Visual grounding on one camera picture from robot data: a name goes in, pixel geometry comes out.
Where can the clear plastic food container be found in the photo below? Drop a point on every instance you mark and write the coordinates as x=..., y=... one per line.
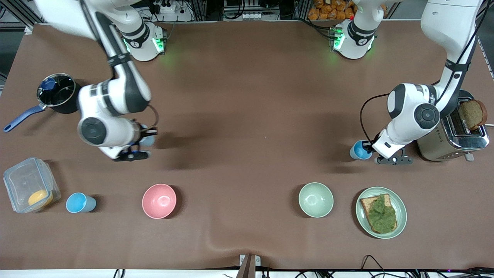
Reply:
x=23, y=181

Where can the brown table cover cloth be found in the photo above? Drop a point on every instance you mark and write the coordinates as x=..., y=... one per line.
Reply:
x=247, y=173

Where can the orange snack bag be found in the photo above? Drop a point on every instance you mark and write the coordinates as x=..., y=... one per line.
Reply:
x=328, y=11

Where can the pale green bowl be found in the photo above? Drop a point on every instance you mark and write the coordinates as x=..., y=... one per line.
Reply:
x=315, y=200

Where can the glass lid blue knob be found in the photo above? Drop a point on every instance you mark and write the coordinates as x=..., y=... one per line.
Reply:
x=49, y=83

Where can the orange round food piece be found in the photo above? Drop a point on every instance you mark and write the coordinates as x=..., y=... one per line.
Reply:
x=40, y=198

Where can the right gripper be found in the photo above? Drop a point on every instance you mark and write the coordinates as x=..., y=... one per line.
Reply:
x=144, y=134

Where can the brown bread slice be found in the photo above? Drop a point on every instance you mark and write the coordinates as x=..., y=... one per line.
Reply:
x=472, y=114

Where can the toast slice under lettuce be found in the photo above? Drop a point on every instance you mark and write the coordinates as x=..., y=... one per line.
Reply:
x=366, y=206

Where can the metal table edge bracket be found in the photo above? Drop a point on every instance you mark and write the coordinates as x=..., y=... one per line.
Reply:
x=247, y=266

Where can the white power strip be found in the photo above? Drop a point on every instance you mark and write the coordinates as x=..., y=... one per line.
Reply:
x=168, y=7

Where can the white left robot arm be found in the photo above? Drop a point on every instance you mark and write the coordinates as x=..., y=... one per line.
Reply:
x=413, y=108

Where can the pale green plate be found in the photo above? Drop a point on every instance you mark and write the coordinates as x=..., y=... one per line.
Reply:
x=401, y=204

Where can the beige chrome toaster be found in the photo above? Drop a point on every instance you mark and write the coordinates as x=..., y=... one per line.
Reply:
x=444, y=146

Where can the green lettuce leaf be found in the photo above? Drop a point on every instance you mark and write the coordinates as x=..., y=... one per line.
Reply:
x=382, y=214

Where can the blue plastic cup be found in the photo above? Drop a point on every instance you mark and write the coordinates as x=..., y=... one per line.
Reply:
x=359, y=150
x=79, y=202
x=147, y=139

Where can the pink bowl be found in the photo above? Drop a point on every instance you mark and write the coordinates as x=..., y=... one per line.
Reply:
x=159, y=200

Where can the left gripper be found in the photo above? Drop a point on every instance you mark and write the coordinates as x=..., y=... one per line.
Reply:
x=369, y=148

